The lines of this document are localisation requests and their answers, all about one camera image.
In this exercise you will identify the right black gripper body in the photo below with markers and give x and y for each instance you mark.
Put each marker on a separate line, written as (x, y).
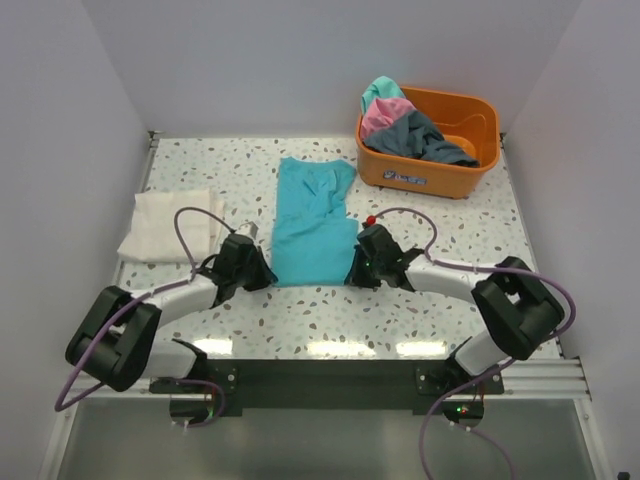
(365, 272)

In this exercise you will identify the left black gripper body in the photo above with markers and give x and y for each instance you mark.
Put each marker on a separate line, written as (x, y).
(253, 275)

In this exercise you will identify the turquoise blue t shirt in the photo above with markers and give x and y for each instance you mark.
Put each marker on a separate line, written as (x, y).
(313, 239)

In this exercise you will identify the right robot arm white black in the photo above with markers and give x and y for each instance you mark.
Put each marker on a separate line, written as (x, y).
(519, 312)

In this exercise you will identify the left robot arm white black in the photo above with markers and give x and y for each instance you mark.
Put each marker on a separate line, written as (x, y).
(116, 342)

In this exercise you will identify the folded cream t shirt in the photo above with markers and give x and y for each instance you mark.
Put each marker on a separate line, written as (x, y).
(152, 237)

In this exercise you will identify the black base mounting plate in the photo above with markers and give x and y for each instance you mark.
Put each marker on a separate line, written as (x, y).
(231, 387)

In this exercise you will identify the dark grey t shirt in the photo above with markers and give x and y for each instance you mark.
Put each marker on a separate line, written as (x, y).
(415, 136)

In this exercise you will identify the pink t shirt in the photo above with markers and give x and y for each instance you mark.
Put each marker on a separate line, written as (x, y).
(383, 113)

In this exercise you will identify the orange plastic basket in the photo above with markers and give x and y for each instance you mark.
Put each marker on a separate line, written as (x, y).
(469, 122)

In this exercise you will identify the teal green t shirt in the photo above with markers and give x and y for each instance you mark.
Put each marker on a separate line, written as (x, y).
(382, 87)

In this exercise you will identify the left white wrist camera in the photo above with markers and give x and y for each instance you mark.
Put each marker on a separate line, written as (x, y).
(248, 229)

